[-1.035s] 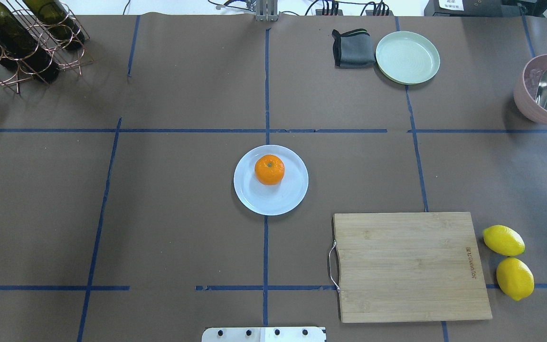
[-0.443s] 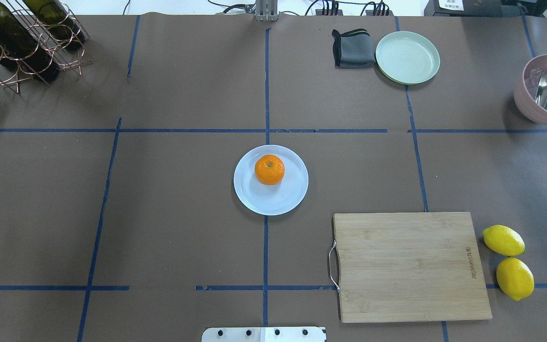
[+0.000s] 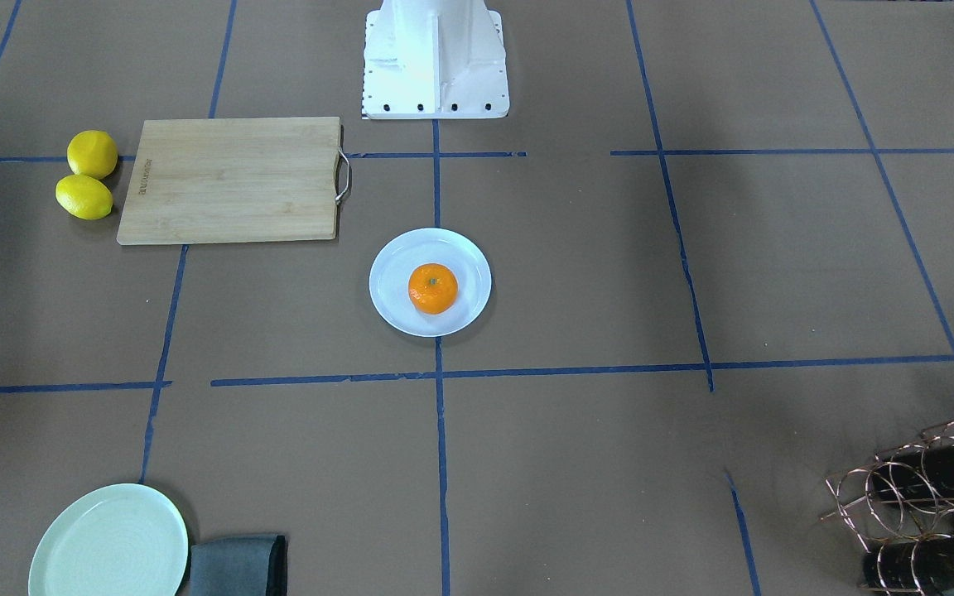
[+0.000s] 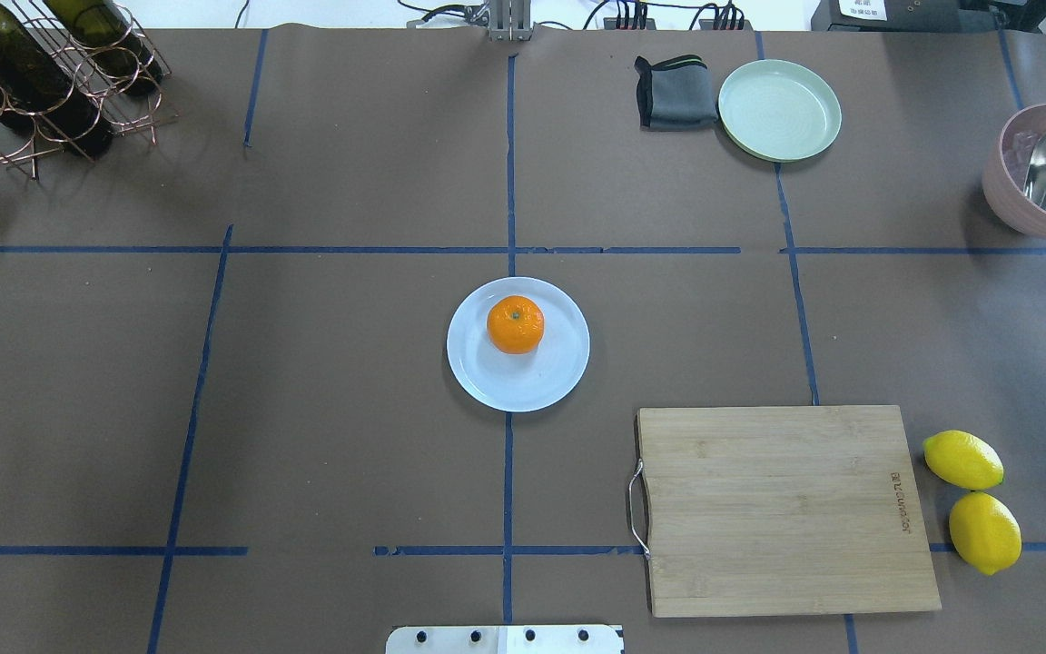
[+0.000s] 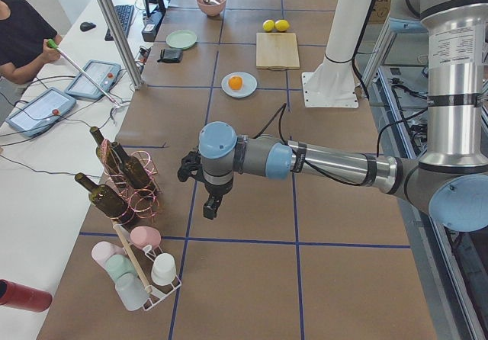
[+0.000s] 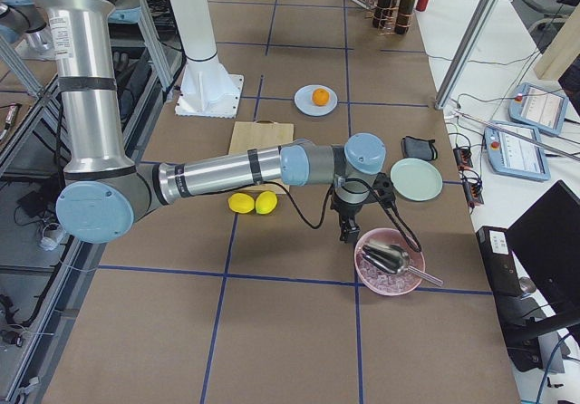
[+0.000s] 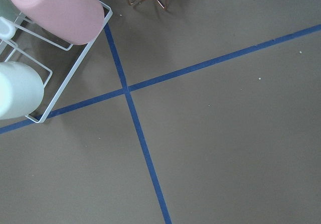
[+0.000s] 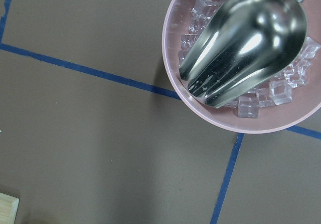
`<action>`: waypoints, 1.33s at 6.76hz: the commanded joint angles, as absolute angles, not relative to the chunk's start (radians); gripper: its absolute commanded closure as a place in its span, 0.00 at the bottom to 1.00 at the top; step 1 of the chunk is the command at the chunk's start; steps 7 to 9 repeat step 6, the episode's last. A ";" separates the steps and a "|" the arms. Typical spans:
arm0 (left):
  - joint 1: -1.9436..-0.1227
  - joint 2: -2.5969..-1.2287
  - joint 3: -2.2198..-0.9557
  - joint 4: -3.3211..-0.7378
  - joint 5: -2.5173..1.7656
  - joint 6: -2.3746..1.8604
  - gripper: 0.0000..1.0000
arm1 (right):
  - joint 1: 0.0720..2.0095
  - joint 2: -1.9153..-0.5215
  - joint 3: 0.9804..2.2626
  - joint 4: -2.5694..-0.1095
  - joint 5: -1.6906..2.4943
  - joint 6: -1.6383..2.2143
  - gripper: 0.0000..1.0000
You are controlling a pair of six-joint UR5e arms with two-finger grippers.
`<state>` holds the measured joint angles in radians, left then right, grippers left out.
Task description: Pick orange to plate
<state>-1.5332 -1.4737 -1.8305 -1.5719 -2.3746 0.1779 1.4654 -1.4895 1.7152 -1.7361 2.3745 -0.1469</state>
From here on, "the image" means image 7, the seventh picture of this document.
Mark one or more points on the pink cup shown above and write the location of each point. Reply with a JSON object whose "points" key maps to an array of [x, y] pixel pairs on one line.
{"points": [[75, 21]]}

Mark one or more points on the white cup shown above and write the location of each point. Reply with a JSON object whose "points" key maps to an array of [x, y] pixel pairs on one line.
{"points": [[22, 90]]}

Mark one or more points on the white wire cup rack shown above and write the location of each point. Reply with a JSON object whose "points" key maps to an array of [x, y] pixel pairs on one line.
{"points": [[8, 30]]}

